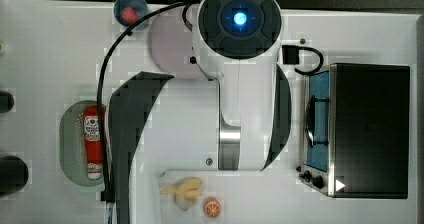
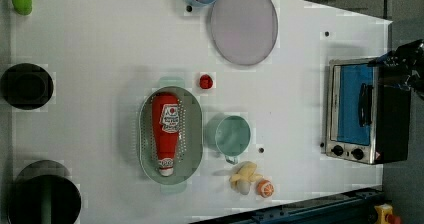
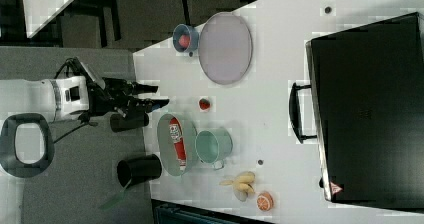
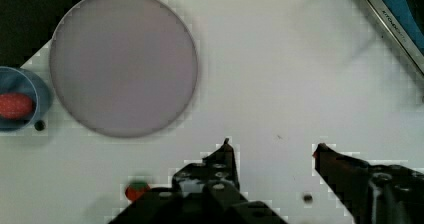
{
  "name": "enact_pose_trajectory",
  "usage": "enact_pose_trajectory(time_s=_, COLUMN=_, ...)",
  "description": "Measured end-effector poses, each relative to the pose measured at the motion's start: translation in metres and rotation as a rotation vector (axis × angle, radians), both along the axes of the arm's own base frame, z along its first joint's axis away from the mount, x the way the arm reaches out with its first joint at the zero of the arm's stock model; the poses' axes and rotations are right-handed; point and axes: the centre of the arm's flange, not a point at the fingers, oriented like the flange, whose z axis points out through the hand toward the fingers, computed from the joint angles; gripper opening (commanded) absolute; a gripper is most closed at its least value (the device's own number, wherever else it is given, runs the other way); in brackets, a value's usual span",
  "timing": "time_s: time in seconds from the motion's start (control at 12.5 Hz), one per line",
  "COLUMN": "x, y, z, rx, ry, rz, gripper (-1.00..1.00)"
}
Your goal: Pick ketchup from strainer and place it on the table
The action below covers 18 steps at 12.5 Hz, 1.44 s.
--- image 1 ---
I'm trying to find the green oval strainer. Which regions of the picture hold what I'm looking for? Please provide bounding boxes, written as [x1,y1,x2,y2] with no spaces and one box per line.
[59,100,103,187]

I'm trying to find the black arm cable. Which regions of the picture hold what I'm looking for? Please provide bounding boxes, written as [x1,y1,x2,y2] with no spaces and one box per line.
[96,1,188,203]

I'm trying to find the lilac round plate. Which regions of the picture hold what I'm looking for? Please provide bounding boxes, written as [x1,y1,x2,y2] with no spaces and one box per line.
[148,9,204,80]

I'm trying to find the red plush strawberry in bowl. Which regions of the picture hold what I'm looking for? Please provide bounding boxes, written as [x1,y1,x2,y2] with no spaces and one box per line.
[121,7,139,25]

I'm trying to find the red plush ketchup bottle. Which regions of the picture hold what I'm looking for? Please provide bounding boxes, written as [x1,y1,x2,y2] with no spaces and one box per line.
[83,106,103,180]

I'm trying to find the black cylinder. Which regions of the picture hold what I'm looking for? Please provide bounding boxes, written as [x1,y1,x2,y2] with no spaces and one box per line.
[0,156,29,197]
[0,91,15,113]

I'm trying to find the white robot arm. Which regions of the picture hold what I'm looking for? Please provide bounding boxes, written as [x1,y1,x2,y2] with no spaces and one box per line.
[107,0,291,224]

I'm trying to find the black toaster oven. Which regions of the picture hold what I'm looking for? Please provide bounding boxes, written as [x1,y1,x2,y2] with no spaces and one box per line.
[297,63,410,199]

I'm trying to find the black cylinder upper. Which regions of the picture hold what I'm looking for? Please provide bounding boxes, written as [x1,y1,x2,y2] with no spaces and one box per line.
[0,91,15,113]

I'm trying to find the blue bowl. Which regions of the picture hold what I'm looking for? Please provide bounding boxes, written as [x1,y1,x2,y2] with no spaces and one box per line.
[113,0,149,27]

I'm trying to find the plush orange slice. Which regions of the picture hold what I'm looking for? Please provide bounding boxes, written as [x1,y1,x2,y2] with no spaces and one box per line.
[203,197,221,218]

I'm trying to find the black plug with cable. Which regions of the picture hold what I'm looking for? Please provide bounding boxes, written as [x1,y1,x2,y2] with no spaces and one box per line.
[281,45,325,76]

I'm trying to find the black cylinder lower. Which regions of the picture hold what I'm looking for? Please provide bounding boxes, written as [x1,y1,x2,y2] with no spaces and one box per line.
[0,156,29,197]

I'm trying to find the plush banana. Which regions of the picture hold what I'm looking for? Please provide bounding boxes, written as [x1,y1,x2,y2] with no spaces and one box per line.
[160,177,202,211]

